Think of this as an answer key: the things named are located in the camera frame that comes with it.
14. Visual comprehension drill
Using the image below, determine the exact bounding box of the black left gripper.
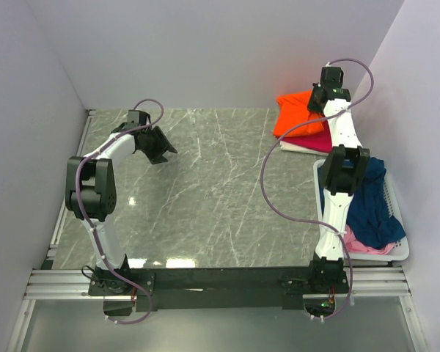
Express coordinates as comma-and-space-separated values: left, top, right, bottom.
139, 126, 177, 165

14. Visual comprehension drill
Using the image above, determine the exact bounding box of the orange t-shirt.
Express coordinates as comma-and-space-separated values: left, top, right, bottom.
273, 90, 324, 137

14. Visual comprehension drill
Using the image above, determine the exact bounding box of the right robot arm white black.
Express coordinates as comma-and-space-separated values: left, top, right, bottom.
307, 65, 370, 293

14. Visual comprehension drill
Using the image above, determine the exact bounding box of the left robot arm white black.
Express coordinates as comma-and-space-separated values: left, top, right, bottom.
65, 109, 177, 295

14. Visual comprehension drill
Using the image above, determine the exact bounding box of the folded magenta t-shirt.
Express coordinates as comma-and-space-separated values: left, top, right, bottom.
282, 121, 332, 154

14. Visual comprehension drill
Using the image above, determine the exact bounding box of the folded white t-shirt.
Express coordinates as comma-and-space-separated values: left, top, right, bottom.
280, 141, 327, 156

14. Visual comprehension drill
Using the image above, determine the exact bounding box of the navy blue t-shirt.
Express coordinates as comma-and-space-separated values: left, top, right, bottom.
347, 157, 406, 249

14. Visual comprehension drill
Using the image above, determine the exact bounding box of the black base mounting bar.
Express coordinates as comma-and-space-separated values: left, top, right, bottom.
88, 267, 349, 312

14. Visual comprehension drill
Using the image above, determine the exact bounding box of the light pink t-shirt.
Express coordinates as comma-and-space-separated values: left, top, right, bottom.
344, 225, 395, 255

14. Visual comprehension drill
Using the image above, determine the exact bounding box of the white plastic laundry basket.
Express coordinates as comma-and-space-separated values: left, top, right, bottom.
312, 158, 410, 262

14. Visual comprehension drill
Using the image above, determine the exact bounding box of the aluminium frame rail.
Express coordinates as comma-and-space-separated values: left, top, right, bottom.
23, 267, 411, 300

